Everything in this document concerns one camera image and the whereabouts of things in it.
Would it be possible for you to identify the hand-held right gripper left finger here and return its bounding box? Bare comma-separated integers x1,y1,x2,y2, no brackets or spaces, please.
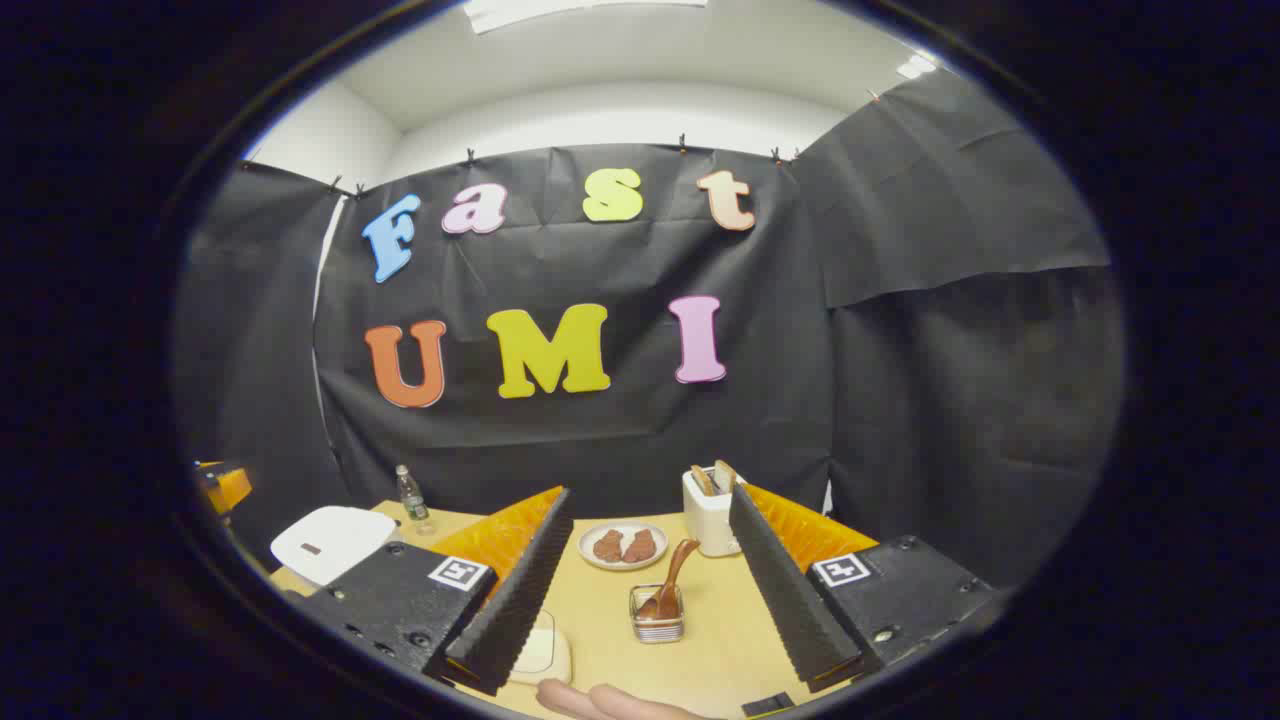
298,486,575,697

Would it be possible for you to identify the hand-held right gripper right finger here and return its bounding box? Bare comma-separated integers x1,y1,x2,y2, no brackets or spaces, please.
728,482,1001,694

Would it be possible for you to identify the white rice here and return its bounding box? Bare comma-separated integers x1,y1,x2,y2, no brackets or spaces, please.
512,628,557,673

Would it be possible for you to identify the white rice cooker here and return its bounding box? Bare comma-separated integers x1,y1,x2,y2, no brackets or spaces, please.
270,505,397,587

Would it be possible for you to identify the brown wooden spoon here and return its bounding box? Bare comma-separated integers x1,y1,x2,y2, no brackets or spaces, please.
637,538,701,621

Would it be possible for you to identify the metal wire chopstick holder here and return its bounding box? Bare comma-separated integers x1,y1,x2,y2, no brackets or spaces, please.
629,583,686,644

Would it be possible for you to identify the clear rice container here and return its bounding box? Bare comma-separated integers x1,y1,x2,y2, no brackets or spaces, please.
508,608,574,687

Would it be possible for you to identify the white toaster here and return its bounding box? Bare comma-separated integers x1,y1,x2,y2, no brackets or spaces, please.
682,466,743,558

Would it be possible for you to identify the white round plate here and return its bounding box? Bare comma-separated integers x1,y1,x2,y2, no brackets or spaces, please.
578,521,669,572

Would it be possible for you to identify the clear water bottle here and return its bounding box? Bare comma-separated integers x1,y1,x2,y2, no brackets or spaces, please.
396,463,435,536

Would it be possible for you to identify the black backdrop cloth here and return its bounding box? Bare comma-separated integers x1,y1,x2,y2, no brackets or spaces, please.
175,70,1126,591

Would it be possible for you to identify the large ceiling light panel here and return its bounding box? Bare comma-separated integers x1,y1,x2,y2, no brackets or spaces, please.
465,0,707,34

